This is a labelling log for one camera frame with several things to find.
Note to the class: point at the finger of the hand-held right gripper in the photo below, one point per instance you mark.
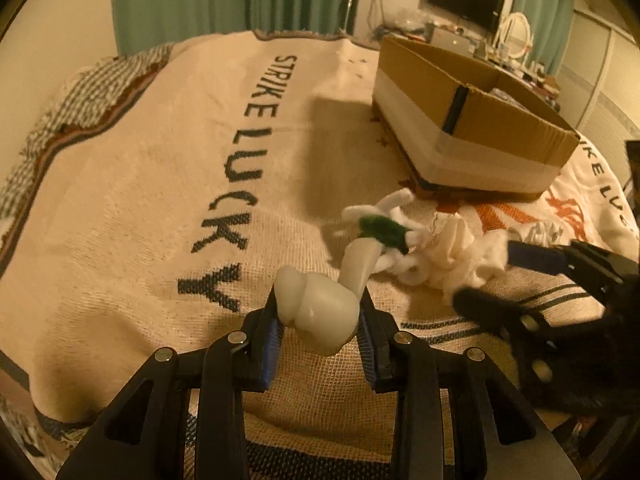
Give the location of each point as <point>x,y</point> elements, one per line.
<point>537,259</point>
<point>492,310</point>

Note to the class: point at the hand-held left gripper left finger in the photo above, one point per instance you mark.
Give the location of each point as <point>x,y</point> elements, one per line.
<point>270,345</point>

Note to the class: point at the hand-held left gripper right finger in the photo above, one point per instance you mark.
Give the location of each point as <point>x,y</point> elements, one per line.
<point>369,350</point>

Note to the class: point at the white squishy toy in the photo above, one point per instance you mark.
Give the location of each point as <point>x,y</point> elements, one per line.
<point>322,310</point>

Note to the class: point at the white cloth scrunchie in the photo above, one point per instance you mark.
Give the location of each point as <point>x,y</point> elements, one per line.
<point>462,255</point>

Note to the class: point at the cardboard box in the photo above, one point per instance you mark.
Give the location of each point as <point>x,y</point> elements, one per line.
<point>450,145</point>

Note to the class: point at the silver foil wrapper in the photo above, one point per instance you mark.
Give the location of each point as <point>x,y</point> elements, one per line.
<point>542,232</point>

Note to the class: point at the white and green pipe-cleaner flower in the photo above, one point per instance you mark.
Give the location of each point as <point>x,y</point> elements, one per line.
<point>382,227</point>

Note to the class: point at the cream printed blanket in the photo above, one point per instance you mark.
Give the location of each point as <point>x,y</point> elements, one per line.
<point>150,210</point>

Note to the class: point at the white wardrobe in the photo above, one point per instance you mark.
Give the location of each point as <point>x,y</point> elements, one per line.
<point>597,75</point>

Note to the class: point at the round white mirror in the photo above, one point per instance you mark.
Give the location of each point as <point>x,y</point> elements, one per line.
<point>515,32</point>

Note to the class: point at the cluttered desk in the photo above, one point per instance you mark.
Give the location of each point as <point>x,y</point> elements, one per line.
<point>452,35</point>

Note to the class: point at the checked bedsheet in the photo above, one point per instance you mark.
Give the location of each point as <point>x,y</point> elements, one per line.
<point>75,95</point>

